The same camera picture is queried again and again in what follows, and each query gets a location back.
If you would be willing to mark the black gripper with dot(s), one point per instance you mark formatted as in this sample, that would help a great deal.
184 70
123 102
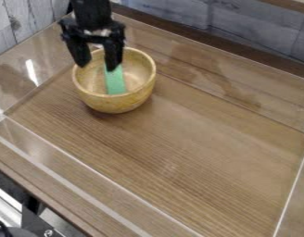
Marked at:
92 26

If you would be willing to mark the green rectangular block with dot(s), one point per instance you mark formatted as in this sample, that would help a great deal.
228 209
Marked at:
115 81

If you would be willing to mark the round wooden bowl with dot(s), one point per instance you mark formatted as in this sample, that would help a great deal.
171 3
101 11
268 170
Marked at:
139 68

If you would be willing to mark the clear acrylic corner bracket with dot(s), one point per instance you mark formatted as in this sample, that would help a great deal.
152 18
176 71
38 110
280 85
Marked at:
96 46

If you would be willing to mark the black metal bracket with bolt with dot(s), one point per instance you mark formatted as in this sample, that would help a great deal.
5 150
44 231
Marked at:
33 223

